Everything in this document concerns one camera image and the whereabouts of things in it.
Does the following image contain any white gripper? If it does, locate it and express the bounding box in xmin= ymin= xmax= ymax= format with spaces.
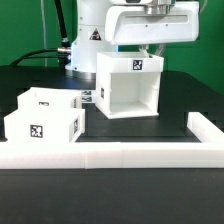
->
xmin=105 ymin=3 xmax=199 ymax=56

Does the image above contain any white drawer cabinet frame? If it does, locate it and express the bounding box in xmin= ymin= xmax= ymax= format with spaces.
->
xmin=95 ymin=52 xmax=164 ymax=119

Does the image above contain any white front drawer box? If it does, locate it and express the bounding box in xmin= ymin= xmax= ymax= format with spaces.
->
xmin=4 ymin=108 xmax=85 ymax=144

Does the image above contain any white drawer box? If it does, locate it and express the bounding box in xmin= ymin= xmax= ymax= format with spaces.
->
xmin=4 ymin=108 xmax=85 ymax=144
xmin=17 ymin=87 xmax=82 ymax=109

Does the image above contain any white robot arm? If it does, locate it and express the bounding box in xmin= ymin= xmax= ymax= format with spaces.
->
xmin=66 ymin=0 xmax=199 ymax=79

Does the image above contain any white rear drawer box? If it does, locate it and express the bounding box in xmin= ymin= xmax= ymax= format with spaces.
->
xmin=17 ymin=87 xmax=82 ymax=109

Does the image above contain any paper sheet with markers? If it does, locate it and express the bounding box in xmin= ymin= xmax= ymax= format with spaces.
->
xmin=81 ymin=90 xmax=96 ymax=104

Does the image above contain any white L-shaped fence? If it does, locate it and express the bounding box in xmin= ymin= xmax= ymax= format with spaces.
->
xmin=0 ymin=112 xmax=224 ymax=169

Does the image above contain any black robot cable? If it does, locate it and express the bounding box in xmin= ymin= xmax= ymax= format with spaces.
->
xmin=9 ymin=0 xmax=73 ymax=67

